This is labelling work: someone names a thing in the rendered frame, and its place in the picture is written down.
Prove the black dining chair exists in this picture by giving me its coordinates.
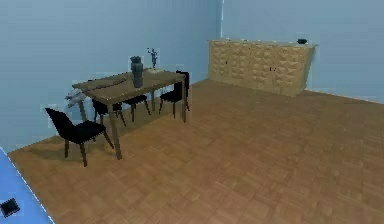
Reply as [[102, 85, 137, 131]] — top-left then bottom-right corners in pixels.
[[91, 98, 128, 128], [44, 107, 115, 168], [121, 94, 152, 123], [158, 69, 191, 120]]

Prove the dark grey vase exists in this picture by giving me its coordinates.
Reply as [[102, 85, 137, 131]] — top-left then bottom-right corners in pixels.
[[129, 55, 145, 89]]

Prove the brown wooden dining table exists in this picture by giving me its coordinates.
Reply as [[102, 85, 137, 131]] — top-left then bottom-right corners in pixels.
[[71, 68, 188, 161]]

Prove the light wooden sideboard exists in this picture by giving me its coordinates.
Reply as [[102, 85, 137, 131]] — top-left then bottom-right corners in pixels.
[[208, 38, 319, 98]]

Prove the brown baseball bat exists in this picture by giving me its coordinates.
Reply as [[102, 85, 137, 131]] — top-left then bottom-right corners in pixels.
[[79, 76, 128, 93]]

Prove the white cloth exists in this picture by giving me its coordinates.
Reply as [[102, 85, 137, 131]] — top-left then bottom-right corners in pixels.
[[64, 88, 88, 109]]

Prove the black square wall socket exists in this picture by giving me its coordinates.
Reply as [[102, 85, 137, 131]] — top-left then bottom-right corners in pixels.
[[0, 197, 21, 218]]

